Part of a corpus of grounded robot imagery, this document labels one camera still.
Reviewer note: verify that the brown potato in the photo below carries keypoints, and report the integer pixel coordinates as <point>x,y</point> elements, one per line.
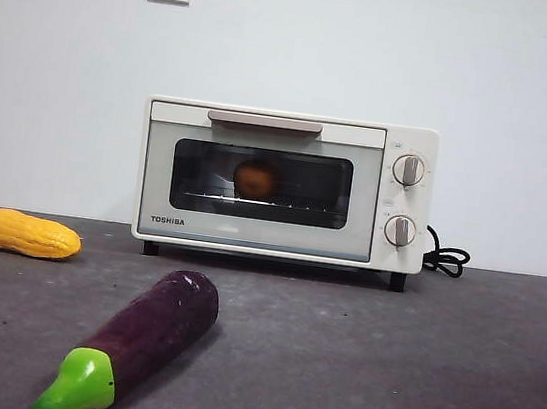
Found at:
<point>255,179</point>

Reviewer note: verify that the beige oven knob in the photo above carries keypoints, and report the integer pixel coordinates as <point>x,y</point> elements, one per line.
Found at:
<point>399,231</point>
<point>408,170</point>

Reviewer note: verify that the white toaster oven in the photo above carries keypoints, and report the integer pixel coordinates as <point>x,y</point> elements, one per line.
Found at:
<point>406,202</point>

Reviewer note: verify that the purple eggplant green stem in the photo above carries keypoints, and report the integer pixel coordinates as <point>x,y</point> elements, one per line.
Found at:
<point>157,325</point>

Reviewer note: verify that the yellow corn cob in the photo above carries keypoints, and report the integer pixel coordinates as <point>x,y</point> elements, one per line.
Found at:
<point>23,233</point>

